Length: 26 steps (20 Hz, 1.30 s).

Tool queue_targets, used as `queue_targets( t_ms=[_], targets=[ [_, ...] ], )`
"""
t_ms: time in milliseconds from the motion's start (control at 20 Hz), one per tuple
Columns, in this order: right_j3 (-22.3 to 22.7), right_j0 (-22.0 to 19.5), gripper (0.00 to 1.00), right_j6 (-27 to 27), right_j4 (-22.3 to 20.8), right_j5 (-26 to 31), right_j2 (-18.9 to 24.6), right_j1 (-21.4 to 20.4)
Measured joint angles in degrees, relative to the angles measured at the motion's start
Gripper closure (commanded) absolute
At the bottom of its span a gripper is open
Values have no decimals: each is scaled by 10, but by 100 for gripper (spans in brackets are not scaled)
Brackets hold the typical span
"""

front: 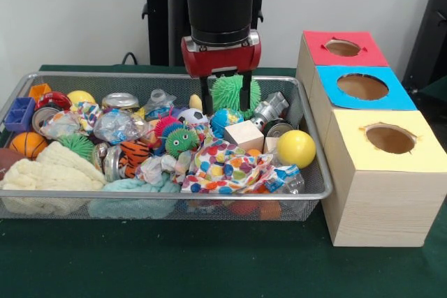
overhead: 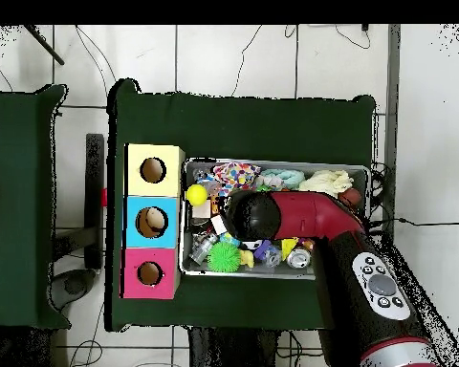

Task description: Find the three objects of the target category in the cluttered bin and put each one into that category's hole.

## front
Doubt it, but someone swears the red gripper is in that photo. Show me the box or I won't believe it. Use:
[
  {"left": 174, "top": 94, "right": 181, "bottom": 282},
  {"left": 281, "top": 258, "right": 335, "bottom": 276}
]
[{"left": 180, "top": 41, "right": 262, "bottom": 117}]

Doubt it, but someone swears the dark green tablecloth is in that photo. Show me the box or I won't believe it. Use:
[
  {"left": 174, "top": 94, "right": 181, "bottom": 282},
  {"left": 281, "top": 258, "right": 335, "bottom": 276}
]
[{"left": 0, "top": 64, "right": 447, "bottom": 298}]

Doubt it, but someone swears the small orange basketball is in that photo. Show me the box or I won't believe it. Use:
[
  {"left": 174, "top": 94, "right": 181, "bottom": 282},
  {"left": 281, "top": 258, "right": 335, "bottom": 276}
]
[{"left": 9, "top": 132, "right": 49, "bottom": 160}]

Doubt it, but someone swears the large green spiky ball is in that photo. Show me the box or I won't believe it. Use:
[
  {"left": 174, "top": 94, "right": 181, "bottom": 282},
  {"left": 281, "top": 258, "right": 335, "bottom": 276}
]
[{"left": 210, "top": 74, "right": 262, "bottom": 120}]

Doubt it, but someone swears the green-covered side table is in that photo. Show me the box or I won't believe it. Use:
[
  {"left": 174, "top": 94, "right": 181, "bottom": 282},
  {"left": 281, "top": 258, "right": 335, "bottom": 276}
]
[{"left": 417, "top": 76, "right": 447, "bottom": 103}]

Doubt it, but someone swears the wooden box with three holes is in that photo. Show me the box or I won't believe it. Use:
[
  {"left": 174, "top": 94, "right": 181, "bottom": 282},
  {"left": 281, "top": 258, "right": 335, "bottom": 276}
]
[{"left": 295, "top": 30, "right": 447, "bottom": 248}]

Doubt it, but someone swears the orange striped tiger plush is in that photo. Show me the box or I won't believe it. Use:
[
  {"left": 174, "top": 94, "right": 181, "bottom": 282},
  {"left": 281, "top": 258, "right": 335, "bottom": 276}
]
[{"left": 117, "top": 140, "right": 152, "bottom": 179}]

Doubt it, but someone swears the large yellow ball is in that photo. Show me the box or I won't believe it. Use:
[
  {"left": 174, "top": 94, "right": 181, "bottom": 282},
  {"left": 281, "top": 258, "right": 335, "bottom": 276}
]
[{"left": 276, "top": 129, "right": 317, "bottom": 169}]

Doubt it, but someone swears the cream knitted cloth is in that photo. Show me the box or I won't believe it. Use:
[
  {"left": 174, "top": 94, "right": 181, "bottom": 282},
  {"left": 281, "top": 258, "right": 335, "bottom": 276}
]
[{"left": 0, "top": 140, "right": 108, "bottom": 191}]

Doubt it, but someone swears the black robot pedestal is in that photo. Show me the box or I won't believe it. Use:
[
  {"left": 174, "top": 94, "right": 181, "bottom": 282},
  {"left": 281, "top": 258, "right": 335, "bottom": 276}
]
[{"left": 134, "top": 0, "right": 282, "bottom": 68}]

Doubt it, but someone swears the blue globe ball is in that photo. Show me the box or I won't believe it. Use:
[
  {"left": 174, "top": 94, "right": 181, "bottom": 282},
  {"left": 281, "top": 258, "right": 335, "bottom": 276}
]
[{"left": 210, "top": 107, "right": 244, "bottom": 138}]

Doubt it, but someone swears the green-headed spiky caterpillar toy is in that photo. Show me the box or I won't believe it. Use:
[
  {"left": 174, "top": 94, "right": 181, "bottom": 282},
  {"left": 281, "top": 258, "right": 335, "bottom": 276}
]
[{"left": 153, "top": 109, "right": 205, "bottom": 156}]

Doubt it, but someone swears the polka dot cloth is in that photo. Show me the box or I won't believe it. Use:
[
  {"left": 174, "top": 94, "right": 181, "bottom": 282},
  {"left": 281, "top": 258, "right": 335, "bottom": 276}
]
[{"left": 180, "top": 136, "right": 280, "bottom": 195}]

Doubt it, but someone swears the black stand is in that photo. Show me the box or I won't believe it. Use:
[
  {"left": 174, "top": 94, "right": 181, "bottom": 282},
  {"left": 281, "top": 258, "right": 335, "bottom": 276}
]
[{"left": 401, "top": 0, "right": 447, "bottom": 86}]

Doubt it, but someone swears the small soccer ball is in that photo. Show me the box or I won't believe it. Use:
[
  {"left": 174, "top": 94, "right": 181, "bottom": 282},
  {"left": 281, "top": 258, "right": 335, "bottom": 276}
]
[{"left": 177, "top": 107, "right": 210, "bottom": 127}]

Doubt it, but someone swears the purple plastic block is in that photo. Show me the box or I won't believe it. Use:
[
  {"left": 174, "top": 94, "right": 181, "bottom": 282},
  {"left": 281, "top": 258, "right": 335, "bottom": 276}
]
[{"left": 3, "top": 96, "right": 37, "bottom": 134}]

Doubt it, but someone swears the silver mesh bin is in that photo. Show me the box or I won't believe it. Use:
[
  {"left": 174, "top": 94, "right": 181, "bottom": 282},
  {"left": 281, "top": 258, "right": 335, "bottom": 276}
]
[{"left": 0, "top": 71, "right": 333, "bottom": 222}]

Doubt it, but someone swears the wooden cube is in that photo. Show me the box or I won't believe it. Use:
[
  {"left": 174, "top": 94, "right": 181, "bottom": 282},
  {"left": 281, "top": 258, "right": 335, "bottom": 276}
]
[{"left": 223, "top": 119, "right": 265, "bottom": 154}]

